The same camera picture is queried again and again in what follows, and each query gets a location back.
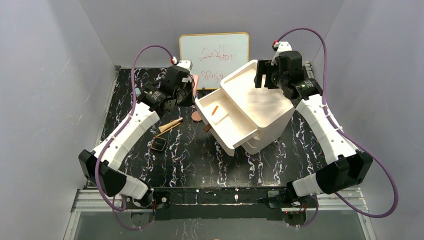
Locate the pink rectangular makeup stick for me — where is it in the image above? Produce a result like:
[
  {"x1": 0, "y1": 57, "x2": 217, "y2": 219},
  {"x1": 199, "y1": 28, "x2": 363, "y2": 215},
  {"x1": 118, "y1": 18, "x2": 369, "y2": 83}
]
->
[{"x1": 192, "y1": 74, "x2": 199, "y2": 92}]

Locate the white square makeup palette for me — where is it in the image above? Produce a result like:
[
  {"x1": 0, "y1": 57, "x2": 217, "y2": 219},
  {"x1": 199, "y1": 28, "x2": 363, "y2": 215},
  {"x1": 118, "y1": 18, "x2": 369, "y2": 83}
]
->
[{"x1": 211, "y1": 105, "x2": 229, "y2": 125}]

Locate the white top drawer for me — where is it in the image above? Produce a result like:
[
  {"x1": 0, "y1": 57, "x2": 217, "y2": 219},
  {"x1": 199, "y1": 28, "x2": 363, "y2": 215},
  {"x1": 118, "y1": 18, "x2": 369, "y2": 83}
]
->
[{"x1": 195, "y1": 89, "x2": 258, "y2": 157}]

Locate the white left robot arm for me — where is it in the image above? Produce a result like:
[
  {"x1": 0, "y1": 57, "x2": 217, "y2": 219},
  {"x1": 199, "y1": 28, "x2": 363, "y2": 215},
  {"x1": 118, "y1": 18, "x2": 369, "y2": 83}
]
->
[{"x1": 78, "y1": 60, "x2": 194, "y2": 200}]

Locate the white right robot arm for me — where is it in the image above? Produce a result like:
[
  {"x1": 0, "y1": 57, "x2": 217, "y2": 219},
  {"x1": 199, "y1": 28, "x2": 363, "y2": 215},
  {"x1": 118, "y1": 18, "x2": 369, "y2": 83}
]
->
[{"x1": 254, "y1": 50, "x2": 373, "y2": 201}]

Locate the round pink makeup compact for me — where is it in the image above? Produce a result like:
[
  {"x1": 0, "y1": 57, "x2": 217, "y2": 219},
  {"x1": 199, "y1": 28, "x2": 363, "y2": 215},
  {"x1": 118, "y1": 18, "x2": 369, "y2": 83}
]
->
[{"x1": 191, "y1": 111, "x2": 202, "y2": 123}]

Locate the white drawer organizer box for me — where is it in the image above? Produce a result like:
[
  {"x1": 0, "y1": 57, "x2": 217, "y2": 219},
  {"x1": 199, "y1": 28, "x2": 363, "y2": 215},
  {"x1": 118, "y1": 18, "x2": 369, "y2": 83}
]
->
[{"x1": 220, "y1": 60, "x2": 295, "y2": 155}]

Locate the small light blue eraser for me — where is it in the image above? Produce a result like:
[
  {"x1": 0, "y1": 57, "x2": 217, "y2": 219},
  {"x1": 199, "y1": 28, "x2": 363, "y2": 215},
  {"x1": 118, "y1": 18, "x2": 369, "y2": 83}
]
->
[{"x1": 135, "y1": 88, "x2": 141, "y2": 98}]

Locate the yellow framed whiteboard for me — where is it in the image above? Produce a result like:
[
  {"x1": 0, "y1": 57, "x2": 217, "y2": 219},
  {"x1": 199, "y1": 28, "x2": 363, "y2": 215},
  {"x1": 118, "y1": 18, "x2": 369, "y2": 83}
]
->
[{"x1": 179, "y1": 32, "x2": 250, "y2": 90}]

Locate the brown leather drawer pull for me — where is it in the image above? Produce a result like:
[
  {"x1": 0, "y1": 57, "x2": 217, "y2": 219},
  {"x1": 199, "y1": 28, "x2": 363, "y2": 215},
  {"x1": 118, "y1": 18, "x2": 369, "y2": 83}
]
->
[{"x1": 203, "y1": 123, "x2": 212, "y2": 133}]

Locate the black gold compact case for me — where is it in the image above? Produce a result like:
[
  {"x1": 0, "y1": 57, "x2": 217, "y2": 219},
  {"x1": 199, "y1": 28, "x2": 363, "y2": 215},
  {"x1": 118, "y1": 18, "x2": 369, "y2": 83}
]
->
[{"x1": 150, "y1": 137, "x2": 168, "y2": 152}]

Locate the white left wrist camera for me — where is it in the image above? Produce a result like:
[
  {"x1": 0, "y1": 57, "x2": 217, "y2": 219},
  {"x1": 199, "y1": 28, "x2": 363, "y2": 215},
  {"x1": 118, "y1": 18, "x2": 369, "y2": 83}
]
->
[{"x1": 170, "y1": 56, "x2": 193, "y2": 72}]

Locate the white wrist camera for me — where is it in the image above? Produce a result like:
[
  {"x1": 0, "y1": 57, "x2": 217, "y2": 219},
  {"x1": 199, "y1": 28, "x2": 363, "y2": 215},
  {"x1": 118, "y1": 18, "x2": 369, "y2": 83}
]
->
[
  {"x1": 170, "y1": 56, "x2": 193, "y2": 72},
  {"x1": 272, "y1": 41, "x2": 293, "y2": 55}
]

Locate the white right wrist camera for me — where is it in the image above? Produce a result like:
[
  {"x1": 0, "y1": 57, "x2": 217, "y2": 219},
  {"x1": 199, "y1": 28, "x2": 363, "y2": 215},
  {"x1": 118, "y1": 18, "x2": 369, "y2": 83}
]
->
[{"x1": 272, "y1": 41, "x2": 293, "y2": 55}]

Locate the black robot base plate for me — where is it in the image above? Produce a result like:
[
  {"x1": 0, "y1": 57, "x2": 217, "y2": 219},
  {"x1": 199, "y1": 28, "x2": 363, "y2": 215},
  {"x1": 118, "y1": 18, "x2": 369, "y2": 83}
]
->
[{"x1": 120, "y1": 187, "x2": 319, "y2": 226}]

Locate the aluminium rail frame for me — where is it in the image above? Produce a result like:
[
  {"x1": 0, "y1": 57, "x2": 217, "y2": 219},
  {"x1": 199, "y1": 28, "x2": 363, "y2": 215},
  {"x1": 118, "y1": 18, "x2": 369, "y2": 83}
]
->
[{"x1": 64, "y1": 187, "x2": 376, "y2": 240}]

